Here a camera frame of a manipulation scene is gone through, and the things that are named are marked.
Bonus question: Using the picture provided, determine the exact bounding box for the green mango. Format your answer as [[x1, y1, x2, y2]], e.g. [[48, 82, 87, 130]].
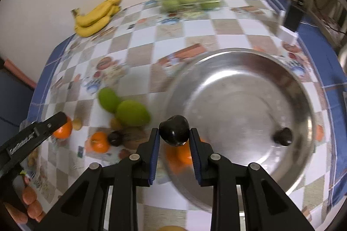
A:
[[115, 100, 151, 127], [98, 87, 122, 113]]

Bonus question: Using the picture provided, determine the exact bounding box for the dark plum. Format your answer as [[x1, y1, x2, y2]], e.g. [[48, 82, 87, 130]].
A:
[[273, 127, 293, 146], [107, 131, 124, 147], [159, 115, 190, 146]]

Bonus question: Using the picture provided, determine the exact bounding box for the person's left hand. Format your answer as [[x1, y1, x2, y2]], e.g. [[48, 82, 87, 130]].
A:
[[5, 186, 45, 224]]

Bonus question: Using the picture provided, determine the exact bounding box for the orange with stem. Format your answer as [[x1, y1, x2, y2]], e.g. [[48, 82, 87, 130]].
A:
[[89, 132, 110, 153]]

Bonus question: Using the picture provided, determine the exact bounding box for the dark plum in bowl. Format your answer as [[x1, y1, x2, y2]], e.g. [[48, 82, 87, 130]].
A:
[[273, 127, 293, 146]]

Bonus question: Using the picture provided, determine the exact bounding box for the brown kiwi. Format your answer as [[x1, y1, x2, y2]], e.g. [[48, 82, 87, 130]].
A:
[[122, 127, 148, 150]]

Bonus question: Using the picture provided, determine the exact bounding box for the small yellow loquat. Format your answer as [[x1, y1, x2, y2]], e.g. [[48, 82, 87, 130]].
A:
[[109, 117, 123, 131]]

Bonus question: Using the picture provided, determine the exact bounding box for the orange in bowl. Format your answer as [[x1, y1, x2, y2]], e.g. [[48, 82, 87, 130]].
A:
[[165, 141, 193, 174]]

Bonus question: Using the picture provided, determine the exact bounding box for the large steel bowl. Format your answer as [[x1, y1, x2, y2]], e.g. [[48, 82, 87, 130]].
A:
[[160, 48, 316, 194]]

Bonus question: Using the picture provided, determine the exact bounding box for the checkered patterned tablecloth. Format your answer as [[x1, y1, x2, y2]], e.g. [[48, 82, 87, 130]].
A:
[[28, 0, 346, 230]]

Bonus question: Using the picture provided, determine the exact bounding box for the yellow banana bunch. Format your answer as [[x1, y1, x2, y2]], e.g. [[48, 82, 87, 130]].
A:
[[71, 0, 122, 38]]

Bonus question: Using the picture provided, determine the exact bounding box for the black phone on stand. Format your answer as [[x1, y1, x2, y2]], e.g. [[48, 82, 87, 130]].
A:
[[282, 0, 307, 32]]

